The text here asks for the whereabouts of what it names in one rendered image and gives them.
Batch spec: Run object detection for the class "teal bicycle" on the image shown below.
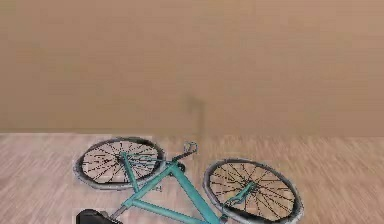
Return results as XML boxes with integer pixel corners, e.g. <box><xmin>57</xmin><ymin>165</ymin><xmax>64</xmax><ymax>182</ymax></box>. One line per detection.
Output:
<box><xmin>73</xmin><ymin>135</ymin><xmax>305</xmax><ymax>224</ymax></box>

